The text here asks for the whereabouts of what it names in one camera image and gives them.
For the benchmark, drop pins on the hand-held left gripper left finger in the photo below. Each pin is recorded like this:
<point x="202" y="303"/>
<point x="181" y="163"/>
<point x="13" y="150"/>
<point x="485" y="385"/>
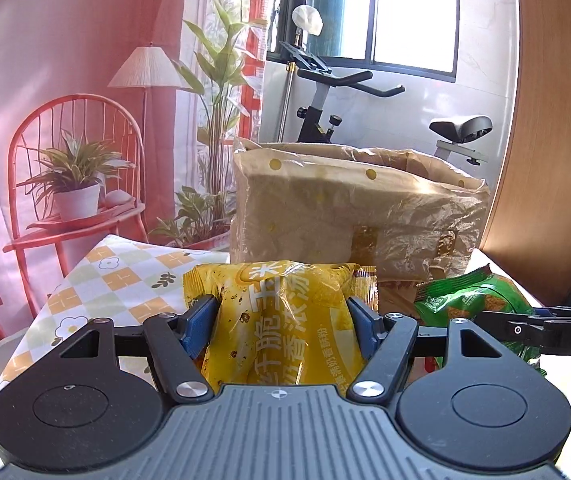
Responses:
<point x="200" y="325"/>

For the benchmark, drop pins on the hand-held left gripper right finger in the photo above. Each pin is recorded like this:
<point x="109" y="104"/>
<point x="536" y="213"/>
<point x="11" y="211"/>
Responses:
<point x="365" y="327"/>

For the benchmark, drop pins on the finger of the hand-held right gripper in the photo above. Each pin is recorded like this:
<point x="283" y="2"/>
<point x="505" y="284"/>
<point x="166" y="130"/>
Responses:
<point x="515" y="330"/>

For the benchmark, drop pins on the green snack packet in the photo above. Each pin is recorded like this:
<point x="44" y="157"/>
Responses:
<point x="465" y="300"/>

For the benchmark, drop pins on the yellow snack packet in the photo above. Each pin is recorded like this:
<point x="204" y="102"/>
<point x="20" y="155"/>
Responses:
<point x="275" y="320"/>

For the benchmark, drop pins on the brown paper bag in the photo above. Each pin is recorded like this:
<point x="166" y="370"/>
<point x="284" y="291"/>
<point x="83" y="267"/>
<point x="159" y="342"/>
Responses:
<point x="315" y="210"/>

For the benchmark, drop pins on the checked floral tablecloth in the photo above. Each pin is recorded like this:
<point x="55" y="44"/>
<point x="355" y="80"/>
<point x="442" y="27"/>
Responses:
<point x="115" y="270"/>

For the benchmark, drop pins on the black exercise bike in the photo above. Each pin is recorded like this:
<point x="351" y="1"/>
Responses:
<point x="460" y="127"/>

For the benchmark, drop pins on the wooden panel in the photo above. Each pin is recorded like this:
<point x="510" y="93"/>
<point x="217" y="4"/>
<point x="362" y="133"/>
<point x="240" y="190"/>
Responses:
<point x="540" y="110"/>

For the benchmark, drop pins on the pole with white cloth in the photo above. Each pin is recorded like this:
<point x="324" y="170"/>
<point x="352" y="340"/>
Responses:
<point x="308" y="19"/>

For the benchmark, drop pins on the printed room backdrop cloth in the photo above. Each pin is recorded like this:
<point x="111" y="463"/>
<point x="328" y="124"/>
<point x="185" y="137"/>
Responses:
<point x="65" y="35"/>

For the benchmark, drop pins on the dark framed window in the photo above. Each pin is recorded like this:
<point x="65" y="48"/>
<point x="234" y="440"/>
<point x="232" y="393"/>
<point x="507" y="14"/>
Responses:
<point x="415" y="10"/>

